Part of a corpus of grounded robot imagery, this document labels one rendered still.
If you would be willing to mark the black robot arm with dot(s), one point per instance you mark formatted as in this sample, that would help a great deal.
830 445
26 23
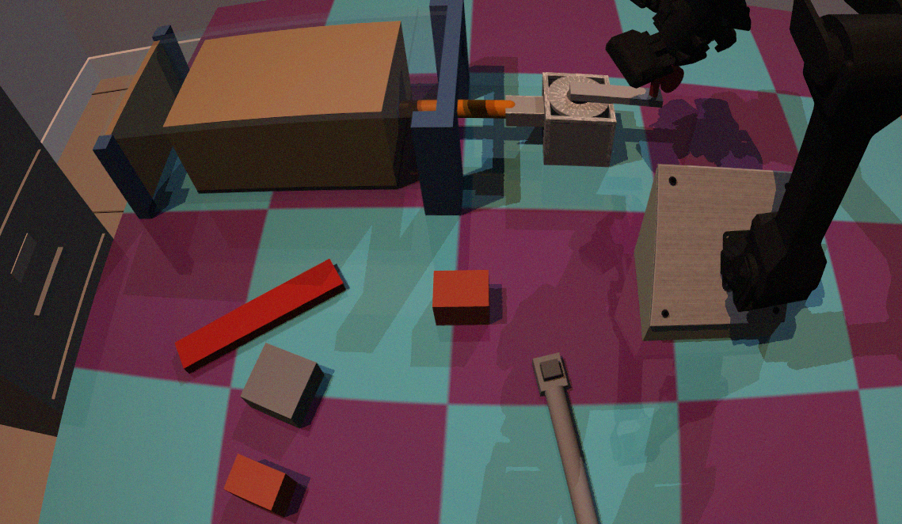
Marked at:
853 68

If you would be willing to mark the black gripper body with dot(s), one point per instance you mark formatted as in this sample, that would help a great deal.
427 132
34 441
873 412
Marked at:
641 60

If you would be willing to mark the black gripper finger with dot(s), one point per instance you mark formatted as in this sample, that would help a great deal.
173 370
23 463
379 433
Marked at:
668 69
690 61

